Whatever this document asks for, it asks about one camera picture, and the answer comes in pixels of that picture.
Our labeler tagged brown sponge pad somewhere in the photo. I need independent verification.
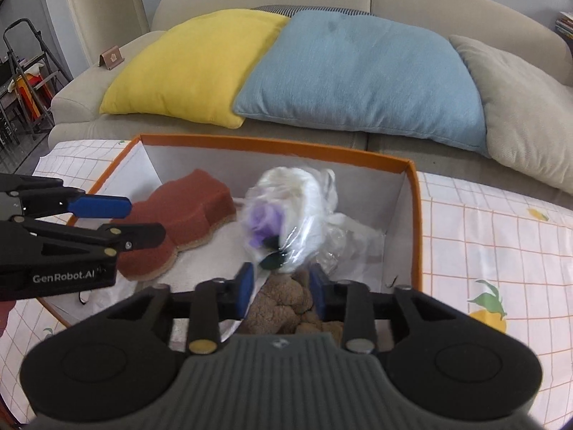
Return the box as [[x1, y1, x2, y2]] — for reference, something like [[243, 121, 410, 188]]
[[112, 169, 236, 282]]

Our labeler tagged lemon checked tablecloth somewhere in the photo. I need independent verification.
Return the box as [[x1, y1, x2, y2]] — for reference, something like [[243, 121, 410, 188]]
[[1, 140, 572, 429]]

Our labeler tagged grey-beige cushion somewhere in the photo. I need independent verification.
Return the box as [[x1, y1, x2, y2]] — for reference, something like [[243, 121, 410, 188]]
[[450, 35, 572, 193]]

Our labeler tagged small brown card stand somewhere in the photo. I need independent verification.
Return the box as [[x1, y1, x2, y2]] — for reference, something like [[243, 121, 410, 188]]
[[98, 46, 124, 71]]

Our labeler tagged black step ladder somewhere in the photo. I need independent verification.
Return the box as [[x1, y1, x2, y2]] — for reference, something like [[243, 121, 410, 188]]
[[2, 18, 72, 136]]

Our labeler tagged yellow cushion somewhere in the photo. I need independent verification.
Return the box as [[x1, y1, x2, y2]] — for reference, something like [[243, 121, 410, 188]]
[[100, 9, 289, 129]]

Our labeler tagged striped grey cushion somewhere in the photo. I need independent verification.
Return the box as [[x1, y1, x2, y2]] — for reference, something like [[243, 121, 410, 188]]
[[255, 5, 370, 18]]

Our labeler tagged blue cushion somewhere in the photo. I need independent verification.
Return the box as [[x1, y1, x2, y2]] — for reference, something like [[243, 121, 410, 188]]
[[233, 11, 487, 154]]

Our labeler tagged white cloth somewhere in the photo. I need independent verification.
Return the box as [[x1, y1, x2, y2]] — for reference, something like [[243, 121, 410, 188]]
[[164, 214, 385, 340]]

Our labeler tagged cream door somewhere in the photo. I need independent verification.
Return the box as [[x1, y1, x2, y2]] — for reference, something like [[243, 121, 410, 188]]
[[67, 0, 150, 64]]

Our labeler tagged clear plastic bag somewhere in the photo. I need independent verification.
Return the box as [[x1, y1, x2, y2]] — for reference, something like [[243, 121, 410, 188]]
[[239, 167, 358, 274]]

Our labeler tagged brown knitted plush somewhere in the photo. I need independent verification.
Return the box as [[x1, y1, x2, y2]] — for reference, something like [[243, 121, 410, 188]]
[[238, 269, 344, 345]]

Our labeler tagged stack of books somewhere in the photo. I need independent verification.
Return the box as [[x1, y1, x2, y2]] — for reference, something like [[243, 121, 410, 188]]
[[555, 12, 573, 48]]

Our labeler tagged beige sofa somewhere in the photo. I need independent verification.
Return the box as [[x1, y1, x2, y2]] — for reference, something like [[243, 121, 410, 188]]
[[49, 0, 572, 207]]

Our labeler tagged orange cardboard box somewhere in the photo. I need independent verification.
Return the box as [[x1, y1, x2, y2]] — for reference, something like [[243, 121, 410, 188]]
[[37, 133, 425, 328]]

